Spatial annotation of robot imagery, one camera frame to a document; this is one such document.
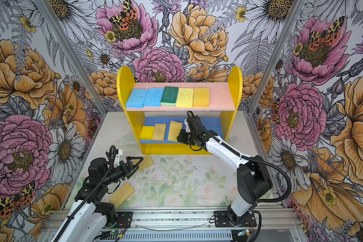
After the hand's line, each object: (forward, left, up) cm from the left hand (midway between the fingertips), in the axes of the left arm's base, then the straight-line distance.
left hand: (141, 167), depth 76 cm
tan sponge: (+21, -7, +1) cm, 22 cm away
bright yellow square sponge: (+20, 0, +2) cm, 20 cm away
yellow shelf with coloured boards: (+57, +2, -18) cm, 59 cm away
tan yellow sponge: (+20, -16, +4) cm, 26 cm away
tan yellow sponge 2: (-10, +11, -11) cm, 18 cm away
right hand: (+14, -18, +2) cm, 22 cm away
